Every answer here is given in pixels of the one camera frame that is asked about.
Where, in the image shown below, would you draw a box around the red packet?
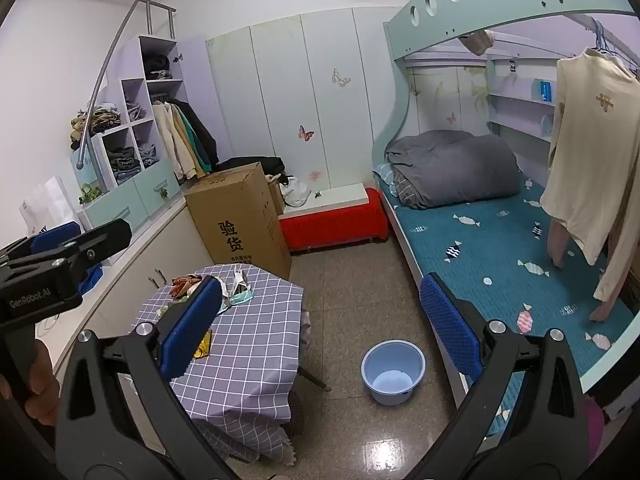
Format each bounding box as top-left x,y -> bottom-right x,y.
169,274 -> 202,302

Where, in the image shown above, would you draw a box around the yellow garment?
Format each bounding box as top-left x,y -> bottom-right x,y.
175,110 -> 198,178

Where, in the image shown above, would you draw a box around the blue clothes hanger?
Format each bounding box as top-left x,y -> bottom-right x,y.
589,19 -> 640,81

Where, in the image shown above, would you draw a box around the blue bag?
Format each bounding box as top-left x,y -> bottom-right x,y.
77,262 -> 104,297

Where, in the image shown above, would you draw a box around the dark folded clothes stack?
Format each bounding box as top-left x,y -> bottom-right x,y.
106,146 -> 142,183

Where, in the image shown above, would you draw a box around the person's left hand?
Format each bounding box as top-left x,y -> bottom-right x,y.
0,346 -> 62,427

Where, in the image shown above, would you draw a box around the cream jacket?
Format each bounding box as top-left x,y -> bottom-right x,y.
151,101 -> 188,181

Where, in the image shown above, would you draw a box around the red covered bench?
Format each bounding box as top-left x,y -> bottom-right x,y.
278,188 -> 390,252

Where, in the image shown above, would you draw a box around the black table leg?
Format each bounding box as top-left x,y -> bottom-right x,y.
295,365 -> 332,394

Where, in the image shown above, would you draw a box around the white board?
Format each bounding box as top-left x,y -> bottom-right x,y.
281,183 -> 372,220

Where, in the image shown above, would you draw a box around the white plastic bag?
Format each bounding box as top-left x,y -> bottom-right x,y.
279,176 -> 313,209

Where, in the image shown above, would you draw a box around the olive clothes pile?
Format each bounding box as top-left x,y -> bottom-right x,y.
70,105 -> 123,151

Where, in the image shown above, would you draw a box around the green shirt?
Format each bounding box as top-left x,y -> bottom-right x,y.
181,107 -> 208,171

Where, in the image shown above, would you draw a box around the large cardboard box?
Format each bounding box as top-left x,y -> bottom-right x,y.
184,162 -> 292,281

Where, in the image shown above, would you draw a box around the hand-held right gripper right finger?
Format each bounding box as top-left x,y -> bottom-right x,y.
400,272 -> 590,480

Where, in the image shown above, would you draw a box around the black coat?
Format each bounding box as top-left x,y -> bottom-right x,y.
175,99 -> 220,171

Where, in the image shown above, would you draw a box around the pink garment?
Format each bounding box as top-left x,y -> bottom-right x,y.
546,220 -> 623,324

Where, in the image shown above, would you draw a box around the bed with teal sheet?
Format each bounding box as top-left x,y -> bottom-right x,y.
375,164 -> 632,438

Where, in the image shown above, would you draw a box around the black bag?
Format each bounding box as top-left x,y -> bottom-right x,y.
215,156 -> 287,187

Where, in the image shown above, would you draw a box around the lavender bedside shelves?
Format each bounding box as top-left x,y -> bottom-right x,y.
484,54 -> 561,143

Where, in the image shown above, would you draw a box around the black clothes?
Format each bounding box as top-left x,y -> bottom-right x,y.
144,54 -> 173,81

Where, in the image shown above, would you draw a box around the pale green drawer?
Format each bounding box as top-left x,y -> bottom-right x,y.
82,186 -> 151,233
132,159 -> 181,221

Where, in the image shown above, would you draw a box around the light blue plaid pillow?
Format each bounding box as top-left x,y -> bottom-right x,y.
375,162 -> 401,198

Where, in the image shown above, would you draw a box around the grey clothes rail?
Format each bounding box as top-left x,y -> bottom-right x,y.
565,12 -> 640,78

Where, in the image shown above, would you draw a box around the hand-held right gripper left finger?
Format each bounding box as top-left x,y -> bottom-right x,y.
55,276 -> 241,480

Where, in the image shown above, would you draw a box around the olive white carton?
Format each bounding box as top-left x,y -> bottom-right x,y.
220,269 -> 254,306

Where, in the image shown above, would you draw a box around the white paper bag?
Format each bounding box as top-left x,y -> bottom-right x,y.
19,176 -> 82,241

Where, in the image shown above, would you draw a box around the blue plastic bucket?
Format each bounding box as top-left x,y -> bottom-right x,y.
360,339 -> 427,407

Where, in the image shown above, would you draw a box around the grey metal handrail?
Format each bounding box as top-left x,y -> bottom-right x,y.
75,0 -> 177,171

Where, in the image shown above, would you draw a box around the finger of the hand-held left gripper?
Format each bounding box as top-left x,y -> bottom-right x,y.
29,221 -> 82,256
0,219 -> 134,274

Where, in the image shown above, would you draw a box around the gold foil wrapper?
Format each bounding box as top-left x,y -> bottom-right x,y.
193,332 -> 214,362

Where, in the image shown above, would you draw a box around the pale green bunk bed frame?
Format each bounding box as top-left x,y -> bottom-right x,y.
372,0 -> 640,413

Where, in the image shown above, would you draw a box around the grey duvet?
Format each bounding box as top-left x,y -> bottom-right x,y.
384,129 -> 522,210

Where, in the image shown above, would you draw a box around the lavender cube shelf unit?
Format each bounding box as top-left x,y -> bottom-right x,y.
70,35 -> 223,206

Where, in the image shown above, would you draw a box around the beige t-shirt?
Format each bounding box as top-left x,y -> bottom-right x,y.
539,46 -> 640,306

